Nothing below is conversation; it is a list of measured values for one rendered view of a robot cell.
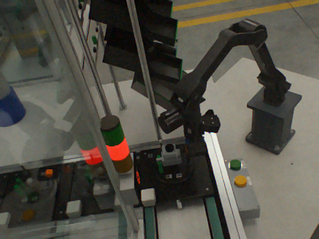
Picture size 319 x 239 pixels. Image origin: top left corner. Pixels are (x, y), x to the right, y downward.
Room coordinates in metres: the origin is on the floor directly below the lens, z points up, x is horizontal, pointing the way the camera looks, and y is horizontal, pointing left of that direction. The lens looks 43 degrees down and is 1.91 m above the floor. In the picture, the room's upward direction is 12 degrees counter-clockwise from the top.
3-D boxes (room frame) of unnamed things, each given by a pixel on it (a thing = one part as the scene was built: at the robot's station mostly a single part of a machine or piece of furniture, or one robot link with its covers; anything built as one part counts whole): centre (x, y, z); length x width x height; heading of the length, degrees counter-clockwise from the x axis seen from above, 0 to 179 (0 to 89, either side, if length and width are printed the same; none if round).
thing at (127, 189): (0.56, 0.11, 1.29); 0.12 x 0.05 x 0.25; 177
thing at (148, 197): (0.65, 0.09, 0.97); 0.05 x 0.05 x 0.04; 87
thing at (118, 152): (0.56, 0.11, 1.33); 0.05 x 0.05 x 0.05
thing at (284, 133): (0.90, -0.43, 0.96); 0.15 x 0.15 x 0.20; 41
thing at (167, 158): (0.74, 0.00, 1.06); 0.08 x 0.04 x 0.07; 87
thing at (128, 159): (0.56, 0.11, 1.28); 0.05 x 0.05 x 0.05
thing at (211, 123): (0.74, -0.15, 1.18); 0.07 x 0.07 x 0.06; 86
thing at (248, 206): (0.65, -0.22, 0.93); 0.21 x 0.07 x 0.06; 177
